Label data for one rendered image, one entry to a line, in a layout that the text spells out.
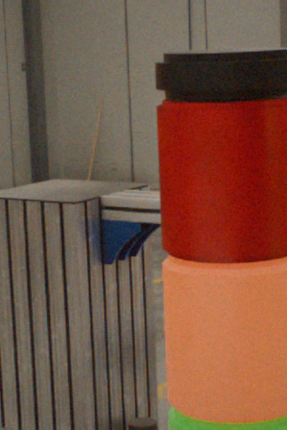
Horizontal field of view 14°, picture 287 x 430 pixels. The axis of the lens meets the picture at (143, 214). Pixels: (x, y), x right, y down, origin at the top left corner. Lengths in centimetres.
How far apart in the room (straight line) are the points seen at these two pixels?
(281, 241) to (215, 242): 2
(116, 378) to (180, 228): 193
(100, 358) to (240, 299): 187
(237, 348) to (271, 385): 2
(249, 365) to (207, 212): 5
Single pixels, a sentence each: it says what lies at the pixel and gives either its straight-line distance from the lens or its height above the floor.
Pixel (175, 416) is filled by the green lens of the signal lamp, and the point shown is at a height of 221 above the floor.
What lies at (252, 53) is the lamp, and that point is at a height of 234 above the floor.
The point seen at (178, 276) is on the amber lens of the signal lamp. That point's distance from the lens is 39.
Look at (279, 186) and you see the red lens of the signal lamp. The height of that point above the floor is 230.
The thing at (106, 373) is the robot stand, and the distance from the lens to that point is 227.
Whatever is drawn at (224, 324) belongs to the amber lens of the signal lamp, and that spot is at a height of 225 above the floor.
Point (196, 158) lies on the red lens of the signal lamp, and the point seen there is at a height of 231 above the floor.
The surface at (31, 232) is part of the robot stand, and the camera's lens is 222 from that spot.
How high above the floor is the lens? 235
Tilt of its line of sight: 9 degrees down
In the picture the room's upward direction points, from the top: 2 degrees counter-clockwise
